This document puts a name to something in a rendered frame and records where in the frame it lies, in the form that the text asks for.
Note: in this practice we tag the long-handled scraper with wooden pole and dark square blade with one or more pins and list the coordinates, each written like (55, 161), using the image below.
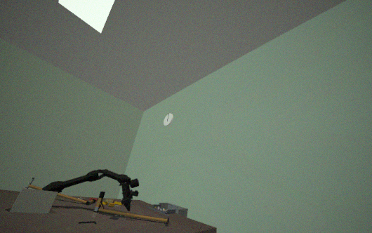
(103, 209)

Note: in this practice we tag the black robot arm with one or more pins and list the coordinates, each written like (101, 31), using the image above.
(124, 181)

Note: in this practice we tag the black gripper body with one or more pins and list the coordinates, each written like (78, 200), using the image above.
(126, 198)

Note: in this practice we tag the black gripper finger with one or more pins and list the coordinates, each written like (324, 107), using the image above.
(127, 205)

